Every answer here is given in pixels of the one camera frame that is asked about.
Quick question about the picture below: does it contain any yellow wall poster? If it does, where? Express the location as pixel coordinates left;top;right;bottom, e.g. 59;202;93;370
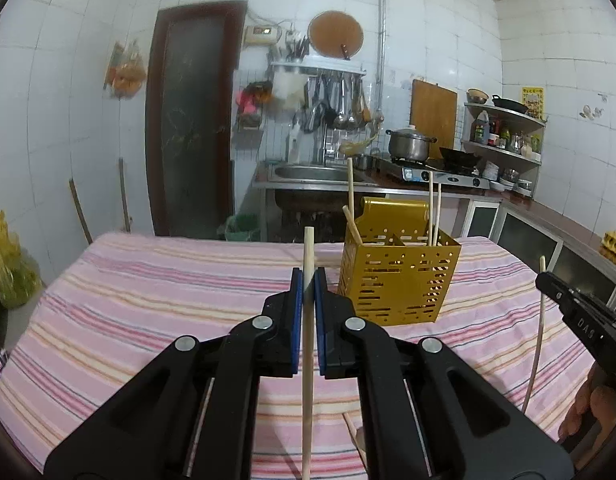
521;86;545;122

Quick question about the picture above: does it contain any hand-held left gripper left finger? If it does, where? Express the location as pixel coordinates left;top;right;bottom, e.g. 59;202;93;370
44;267;305;480

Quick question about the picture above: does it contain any dark liquid plastic jug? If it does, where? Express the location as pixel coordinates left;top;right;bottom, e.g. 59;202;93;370
473;110;491;144

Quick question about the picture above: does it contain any yellow perforated utensil holder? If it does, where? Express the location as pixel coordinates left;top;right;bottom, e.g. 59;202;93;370
337;197;462;327

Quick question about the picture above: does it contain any round brown board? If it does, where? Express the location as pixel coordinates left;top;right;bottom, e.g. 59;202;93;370
308;10;365;61

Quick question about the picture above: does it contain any metal wall rack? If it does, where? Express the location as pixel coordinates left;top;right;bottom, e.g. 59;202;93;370
269;57;367;77

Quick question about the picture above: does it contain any yellow plastic bag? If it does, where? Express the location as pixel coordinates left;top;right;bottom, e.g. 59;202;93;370
0;210;42;309

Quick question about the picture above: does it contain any yellow wire skimmer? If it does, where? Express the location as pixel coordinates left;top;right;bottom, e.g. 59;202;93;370
338;132;381;157

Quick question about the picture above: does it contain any steel gas stove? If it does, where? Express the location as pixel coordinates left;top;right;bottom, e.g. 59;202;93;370
380;157;491;191

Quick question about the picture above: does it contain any wooden stick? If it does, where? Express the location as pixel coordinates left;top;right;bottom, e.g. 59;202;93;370
68;178;94;247
118;157;133;234

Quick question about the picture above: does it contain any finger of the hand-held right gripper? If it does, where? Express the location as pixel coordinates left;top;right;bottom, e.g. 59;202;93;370
535;271;596;321

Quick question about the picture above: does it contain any green plastic bucket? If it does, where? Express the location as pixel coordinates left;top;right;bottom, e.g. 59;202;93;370
224;213;262;242

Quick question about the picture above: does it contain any dark wooden glass door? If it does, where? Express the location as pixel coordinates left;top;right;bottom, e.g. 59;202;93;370
144;1;249;239

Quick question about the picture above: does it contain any pink hanging item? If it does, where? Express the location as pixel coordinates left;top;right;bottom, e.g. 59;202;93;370
235;81;273;118

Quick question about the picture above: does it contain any person's right hand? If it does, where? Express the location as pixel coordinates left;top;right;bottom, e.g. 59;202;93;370
559;367;611;441

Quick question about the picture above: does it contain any rectangular wooden cutting board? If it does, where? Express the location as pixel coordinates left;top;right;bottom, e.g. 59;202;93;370
409;78;459;147

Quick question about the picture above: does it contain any white corner shelf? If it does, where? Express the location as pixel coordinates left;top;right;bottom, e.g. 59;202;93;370
462;102;547;197

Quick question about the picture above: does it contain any steel sink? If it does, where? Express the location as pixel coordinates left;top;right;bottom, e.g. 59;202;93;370
253;160;383;191

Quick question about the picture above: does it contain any steel pot with lid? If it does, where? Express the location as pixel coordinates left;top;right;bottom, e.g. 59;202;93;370
386;126;437;162

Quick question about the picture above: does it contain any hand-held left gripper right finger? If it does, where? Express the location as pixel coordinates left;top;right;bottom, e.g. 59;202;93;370
314;267;575;480

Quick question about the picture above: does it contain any kitchen counter cabinet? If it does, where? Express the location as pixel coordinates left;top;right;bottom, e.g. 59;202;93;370
455;191;616;311

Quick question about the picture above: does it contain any pink striped tablecloth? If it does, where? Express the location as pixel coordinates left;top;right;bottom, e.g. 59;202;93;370
0;231;596;480

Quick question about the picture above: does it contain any cutlery holder with dark handles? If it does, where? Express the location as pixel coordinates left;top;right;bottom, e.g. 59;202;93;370
283;35;311;63

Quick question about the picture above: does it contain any row of hanging kitchen utensils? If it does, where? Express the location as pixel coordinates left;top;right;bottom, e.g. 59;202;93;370
300;72;373;133

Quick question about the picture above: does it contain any black two-handled pan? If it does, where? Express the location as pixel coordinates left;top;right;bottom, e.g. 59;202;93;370
491;94;530;116

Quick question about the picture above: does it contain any black wok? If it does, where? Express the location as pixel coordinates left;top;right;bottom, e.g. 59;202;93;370
439;146;483;172

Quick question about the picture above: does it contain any white controller box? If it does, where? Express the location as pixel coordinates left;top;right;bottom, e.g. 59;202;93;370
244;25;282;47

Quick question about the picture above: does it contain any hanging bag of oranges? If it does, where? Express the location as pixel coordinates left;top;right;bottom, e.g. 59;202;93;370
104;40;148;102

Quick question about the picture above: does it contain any white hanging cloth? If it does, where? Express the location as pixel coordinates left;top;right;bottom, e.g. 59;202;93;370
272;70;306;111

